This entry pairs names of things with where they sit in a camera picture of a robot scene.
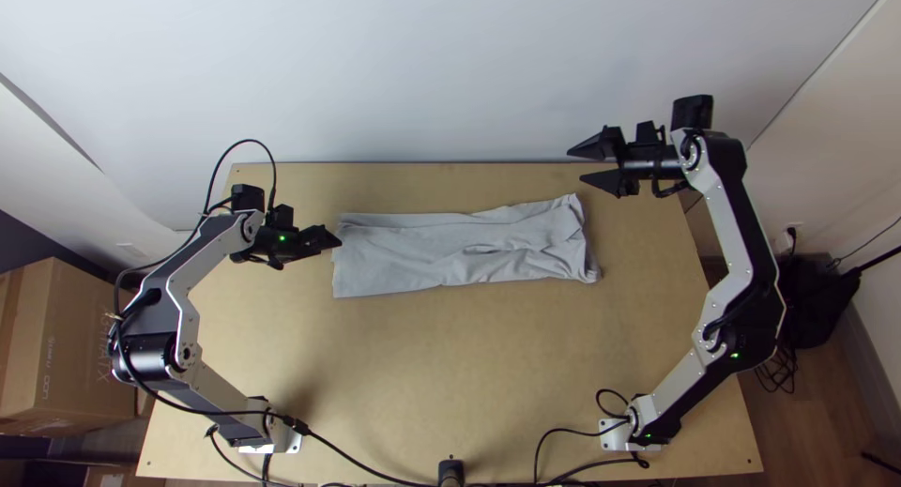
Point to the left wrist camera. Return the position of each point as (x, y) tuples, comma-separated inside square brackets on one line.
[(284, 216)]

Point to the white wall outlet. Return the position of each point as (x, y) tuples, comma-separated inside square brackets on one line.
[(788, 237)]

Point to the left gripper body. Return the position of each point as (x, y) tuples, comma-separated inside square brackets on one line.
[(278, 244)]

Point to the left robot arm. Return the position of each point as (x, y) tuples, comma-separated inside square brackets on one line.
[(190, 262)]

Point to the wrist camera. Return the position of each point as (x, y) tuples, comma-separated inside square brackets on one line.
[(651, 134), (284, 216)]

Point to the grey t-shirt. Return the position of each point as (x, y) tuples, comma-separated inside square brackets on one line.
[(464, 248)]

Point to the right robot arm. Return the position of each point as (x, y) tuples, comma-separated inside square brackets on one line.
[(712, 198)]

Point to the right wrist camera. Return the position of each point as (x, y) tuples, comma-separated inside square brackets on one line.
[(651, 134)]

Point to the black bag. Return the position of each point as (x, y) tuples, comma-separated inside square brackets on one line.
[(816, 300)]

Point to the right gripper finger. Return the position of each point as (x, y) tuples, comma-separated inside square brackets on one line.
[(598, 144), (609, 181)]

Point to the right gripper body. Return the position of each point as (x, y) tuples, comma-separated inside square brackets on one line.
[(655, 167)]

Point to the brown cardboard box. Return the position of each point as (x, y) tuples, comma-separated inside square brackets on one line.
[(56, 339)]

